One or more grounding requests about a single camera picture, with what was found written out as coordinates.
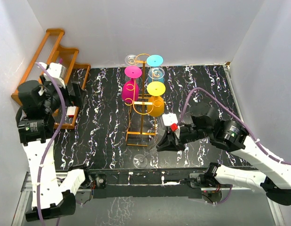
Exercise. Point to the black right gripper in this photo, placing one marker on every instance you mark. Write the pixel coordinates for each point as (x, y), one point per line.
(169, 142)

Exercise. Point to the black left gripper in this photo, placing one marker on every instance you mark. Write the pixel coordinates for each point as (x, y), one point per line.
(79, 94)

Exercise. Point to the clear wine glass front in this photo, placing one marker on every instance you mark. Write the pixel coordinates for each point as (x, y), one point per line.
(146, 160)

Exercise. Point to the magenta plastic wine glass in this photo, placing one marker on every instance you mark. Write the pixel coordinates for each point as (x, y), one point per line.
(130, 91)

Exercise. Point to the orange plastic wine glass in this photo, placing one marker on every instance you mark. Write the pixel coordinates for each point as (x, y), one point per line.
(156, 89)

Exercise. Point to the grey clear wine glass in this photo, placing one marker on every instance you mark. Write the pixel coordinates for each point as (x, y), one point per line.
(131, 59)

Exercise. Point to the blue plastic wine glass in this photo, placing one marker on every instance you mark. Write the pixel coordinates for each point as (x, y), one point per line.
(155, 61)

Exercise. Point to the clear flute glass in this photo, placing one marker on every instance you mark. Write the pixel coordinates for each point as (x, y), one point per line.
(156, 73)

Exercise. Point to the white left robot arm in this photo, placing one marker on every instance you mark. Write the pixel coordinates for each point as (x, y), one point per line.
(35, 123)

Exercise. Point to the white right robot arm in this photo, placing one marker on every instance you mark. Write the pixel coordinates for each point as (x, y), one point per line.
(271, 177)

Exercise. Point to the wooden stepped shelf rack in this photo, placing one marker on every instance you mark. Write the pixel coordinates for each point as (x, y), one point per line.
(51, 50)

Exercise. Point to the red white small block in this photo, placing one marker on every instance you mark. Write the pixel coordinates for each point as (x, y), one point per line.
(71, 111)

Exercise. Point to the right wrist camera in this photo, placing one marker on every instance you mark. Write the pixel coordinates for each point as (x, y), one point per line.
(169, 122)

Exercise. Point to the gold wire glass rack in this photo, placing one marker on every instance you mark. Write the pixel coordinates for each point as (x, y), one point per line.
(140, 105)

